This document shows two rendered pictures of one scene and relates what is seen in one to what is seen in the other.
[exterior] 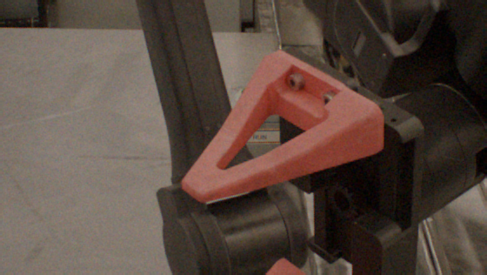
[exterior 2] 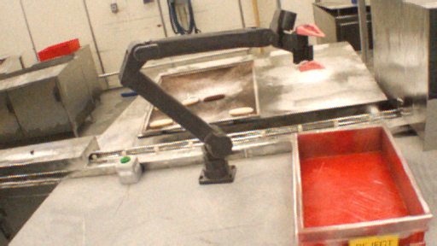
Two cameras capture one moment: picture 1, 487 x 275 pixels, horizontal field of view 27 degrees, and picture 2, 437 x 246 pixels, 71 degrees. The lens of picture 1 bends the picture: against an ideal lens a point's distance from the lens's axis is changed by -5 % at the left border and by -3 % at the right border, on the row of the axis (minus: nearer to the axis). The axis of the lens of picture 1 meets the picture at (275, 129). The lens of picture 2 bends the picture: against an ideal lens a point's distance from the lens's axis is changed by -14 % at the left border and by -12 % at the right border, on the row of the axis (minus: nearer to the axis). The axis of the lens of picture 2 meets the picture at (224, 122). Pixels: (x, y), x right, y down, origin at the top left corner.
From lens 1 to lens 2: 1.11 m
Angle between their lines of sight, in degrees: 67
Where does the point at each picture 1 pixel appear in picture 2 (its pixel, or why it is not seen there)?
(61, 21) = not seen: outside the picture
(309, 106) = (307, 28)
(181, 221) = (219, 136)
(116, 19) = not seen: outside the picture
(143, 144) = (113, 202)
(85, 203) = (143, 210)
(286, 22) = (81, 160)
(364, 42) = (271, 38)
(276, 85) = (304, 28)
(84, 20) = not seen: outside the picture
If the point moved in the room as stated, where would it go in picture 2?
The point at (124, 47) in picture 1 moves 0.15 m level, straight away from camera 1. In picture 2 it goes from (47, 212) to (16, 214)
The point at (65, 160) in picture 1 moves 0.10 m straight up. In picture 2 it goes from (114, 219) to (104, 194)
